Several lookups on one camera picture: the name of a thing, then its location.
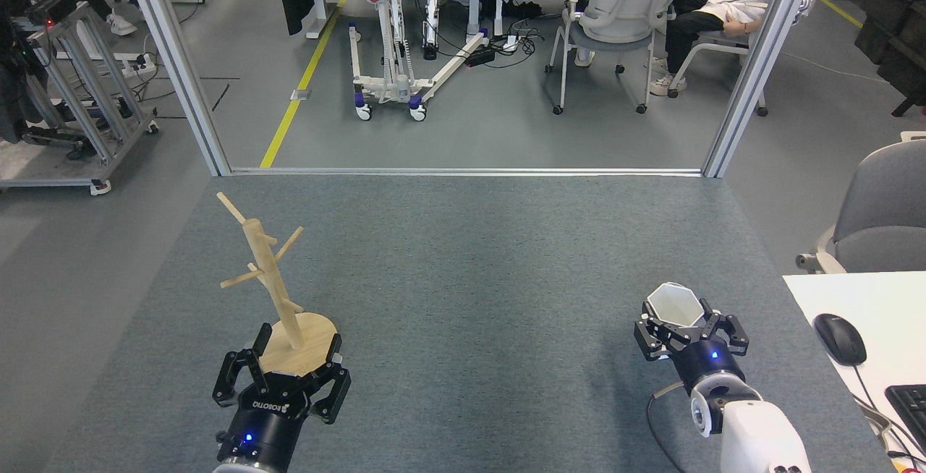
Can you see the wooden cup rack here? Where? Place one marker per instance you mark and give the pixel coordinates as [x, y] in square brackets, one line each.
[300, 346]

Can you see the silver table edge rail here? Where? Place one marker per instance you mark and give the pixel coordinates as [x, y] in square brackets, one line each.
[463, 171]

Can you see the white faceted cup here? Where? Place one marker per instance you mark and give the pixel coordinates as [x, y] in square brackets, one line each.
[673, 307]

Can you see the white power strip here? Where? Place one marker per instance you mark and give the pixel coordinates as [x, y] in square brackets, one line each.
[509, 43]

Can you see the black power strip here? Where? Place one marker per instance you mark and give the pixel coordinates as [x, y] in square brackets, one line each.
[480, 57]

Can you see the black computer mouse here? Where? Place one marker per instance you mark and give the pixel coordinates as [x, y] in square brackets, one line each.
[839, 339]

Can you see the black keyboard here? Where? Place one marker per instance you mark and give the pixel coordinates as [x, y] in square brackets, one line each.
[911, 411]

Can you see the silver aluminium post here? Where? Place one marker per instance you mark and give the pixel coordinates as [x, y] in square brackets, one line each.
[759, 68]
[173, 61]

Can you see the black stacked crates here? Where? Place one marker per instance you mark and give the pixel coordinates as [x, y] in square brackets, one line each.
[893, 24]

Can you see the grey padded chair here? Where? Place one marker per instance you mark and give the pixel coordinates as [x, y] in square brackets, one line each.
[886, 205]

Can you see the metal frame cart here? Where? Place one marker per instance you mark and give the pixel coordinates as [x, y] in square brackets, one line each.
[79, 97]

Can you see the grey mesh office chair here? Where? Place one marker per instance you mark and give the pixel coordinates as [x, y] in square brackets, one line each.
[622, 17]

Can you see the person leaning on chair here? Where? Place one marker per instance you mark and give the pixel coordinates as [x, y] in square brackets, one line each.
[731, 3]

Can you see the white frame chair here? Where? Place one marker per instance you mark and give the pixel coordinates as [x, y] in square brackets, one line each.
[716, 39]

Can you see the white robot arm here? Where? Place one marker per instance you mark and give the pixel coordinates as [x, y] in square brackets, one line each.
[239, 469]
[759, 437]

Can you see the white desk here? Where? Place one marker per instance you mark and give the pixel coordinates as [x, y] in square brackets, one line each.
[882, 299]

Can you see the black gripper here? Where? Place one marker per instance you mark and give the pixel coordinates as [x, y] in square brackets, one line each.
[268, 426]
[705, 361]

